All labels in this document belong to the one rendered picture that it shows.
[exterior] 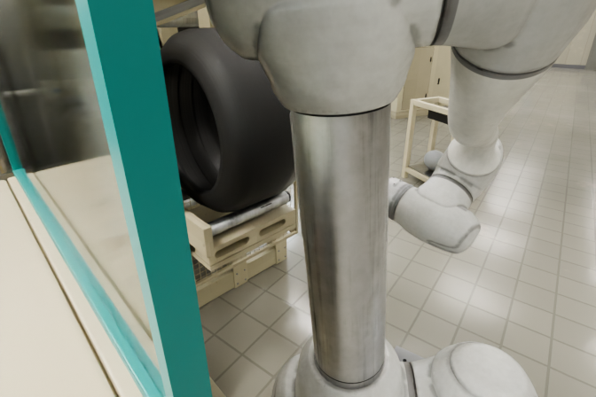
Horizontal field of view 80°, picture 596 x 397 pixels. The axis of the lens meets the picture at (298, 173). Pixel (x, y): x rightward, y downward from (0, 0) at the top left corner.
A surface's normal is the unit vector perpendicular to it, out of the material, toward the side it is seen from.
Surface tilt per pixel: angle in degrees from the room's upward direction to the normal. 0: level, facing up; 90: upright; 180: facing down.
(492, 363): 2
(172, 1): 90
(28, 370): 0
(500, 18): 132
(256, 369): 0
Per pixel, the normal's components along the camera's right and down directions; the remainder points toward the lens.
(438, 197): -0.24, -0.64
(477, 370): 0.04, -0.92
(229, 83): -0.07, -0.04
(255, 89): 0.60, -0.22
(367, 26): 0.04, 0.57
